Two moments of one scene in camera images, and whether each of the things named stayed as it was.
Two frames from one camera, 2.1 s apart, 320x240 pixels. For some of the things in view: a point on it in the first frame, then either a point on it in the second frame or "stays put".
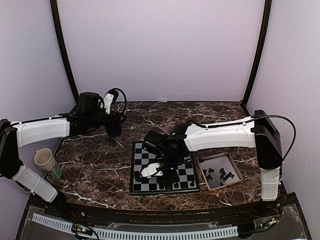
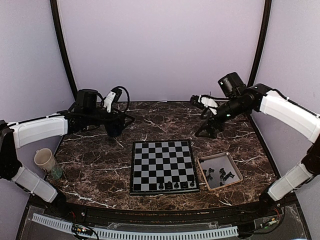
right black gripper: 172,178 -> 207,126
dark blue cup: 114,130 stays put
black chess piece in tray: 230,174 stays put
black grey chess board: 140,159 stays put
